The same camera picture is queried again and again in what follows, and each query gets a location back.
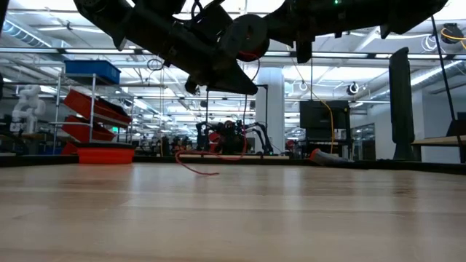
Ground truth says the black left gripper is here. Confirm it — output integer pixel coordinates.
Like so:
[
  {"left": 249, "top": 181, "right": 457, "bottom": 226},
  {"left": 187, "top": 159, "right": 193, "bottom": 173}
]
[{"left": 125, "top": 4, "right": 259, "bottom": 97}]

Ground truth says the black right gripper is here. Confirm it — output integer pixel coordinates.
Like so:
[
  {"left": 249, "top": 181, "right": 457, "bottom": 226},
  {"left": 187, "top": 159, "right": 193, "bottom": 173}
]
[{"left": 265, "top": 0, "right": 387, "bottom": 65}]

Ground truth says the thin red wire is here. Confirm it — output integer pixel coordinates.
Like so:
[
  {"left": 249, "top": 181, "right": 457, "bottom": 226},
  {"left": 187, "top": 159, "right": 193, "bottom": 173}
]
[{"left": 174, "top": 50, "right": 261, "bottom": 176}]

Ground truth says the white building column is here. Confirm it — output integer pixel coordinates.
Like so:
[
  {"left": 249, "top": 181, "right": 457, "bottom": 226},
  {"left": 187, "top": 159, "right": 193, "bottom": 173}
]
[{"left": 255, "top": 67, "right": 286, "bottom": 154}]

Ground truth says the person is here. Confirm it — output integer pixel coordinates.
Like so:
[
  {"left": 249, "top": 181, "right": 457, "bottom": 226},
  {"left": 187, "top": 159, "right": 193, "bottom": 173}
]
[{"left": 218, "top": 119, "right": 249, "bottom": 154}]

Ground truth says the black equipment cabinet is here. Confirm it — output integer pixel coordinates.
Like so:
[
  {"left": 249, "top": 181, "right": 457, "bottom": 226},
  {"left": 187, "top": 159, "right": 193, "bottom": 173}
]
[{"left": 299, "top": 100, "right": 352, "bottom": 141}]

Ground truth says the long overhead light bar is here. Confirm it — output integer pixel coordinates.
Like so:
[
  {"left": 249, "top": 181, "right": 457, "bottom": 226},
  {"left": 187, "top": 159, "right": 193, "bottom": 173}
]
[{"left": 0, "top": 47, "right": 466, "bottom": 60}]

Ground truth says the blue plastic bin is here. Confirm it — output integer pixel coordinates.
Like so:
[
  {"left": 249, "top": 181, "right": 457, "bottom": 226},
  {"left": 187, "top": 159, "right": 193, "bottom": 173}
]
[{"left": 64, "top": 60, "right": 122, "bottom": 85}]

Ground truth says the grey work glove red cuff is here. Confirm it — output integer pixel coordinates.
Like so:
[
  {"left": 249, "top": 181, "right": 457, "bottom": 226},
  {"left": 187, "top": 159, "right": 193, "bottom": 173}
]
[{"left": 309, "top": 148, "right": 349, "bottom": 167}]

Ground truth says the metal shelf rack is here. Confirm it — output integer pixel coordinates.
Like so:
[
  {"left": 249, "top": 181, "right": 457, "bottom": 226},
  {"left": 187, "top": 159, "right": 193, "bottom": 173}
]
[{"left": 50, "top": 72, "right": 136, "bottom": 156}]

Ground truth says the red shelf bin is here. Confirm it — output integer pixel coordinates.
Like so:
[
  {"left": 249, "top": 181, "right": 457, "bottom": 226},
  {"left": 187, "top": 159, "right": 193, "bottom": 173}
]
[
  {"left": 60, "top": 115, "right": 117, "bottom": 143},
  {"left": 63, "top": 89, "right": 133, "bottom": 128}
]

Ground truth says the red plastic bin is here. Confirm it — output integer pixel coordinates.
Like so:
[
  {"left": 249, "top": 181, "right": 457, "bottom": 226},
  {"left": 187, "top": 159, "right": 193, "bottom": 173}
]
[{"left": 76, "top": 142, "right": 135, "bottom": 164}]

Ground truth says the wooden workbench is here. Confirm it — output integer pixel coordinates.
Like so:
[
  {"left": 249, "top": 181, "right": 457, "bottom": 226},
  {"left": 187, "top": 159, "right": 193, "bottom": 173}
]
[{"left": 411, "top": 135, "right": 466, "bottom": 164}]

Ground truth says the black gantry frame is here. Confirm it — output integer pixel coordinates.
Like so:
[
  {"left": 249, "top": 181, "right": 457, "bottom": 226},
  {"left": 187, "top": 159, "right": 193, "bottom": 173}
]
[{"left": 205, "top": 84, "right": 269, "bottom": 154}]

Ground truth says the yellow hanging cable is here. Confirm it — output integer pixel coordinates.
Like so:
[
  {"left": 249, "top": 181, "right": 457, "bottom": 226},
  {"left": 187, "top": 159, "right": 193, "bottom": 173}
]
[{"left": 291, "top": 47, "right": 335, "bottom": 154}]

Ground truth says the black ceiling cable reel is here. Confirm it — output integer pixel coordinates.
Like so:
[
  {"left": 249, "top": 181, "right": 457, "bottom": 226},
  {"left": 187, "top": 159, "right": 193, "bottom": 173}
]
[{"left": 440, "top": 23, "right": 466, "bottom": 45}]

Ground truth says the black aluminium table frame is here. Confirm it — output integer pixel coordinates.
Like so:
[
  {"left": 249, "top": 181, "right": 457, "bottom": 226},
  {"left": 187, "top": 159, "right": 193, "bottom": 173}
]
[{"left": 0, "top": 153, "right": 466, "bottom": 176}]

